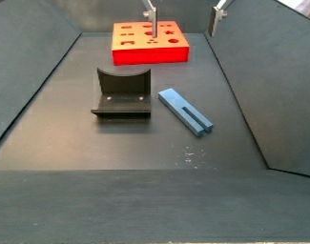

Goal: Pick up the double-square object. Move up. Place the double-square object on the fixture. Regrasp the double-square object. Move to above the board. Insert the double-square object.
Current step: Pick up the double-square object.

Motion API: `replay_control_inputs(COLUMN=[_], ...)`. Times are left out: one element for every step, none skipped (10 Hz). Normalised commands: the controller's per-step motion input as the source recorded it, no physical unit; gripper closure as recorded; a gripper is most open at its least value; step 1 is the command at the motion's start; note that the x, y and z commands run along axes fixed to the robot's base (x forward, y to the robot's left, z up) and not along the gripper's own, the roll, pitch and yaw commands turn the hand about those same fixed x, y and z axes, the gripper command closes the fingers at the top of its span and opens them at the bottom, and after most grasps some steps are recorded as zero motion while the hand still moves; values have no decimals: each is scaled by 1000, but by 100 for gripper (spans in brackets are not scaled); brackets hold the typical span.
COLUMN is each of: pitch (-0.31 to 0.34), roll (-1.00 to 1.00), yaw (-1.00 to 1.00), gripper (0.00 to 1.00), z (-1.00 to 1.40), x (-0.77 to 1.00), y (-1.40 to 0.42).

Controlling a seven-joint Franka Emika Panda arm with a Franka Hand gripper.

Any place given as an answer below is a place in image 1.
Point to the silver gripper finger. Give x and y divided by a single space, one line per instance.
218 13
150 14

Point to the blue double-square peg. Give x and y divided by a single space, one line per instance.
194 120

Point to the red shape-sorting board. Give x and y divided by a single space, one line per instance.
136 47

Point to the black curved holder stand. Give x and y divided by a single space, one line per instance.
125 94

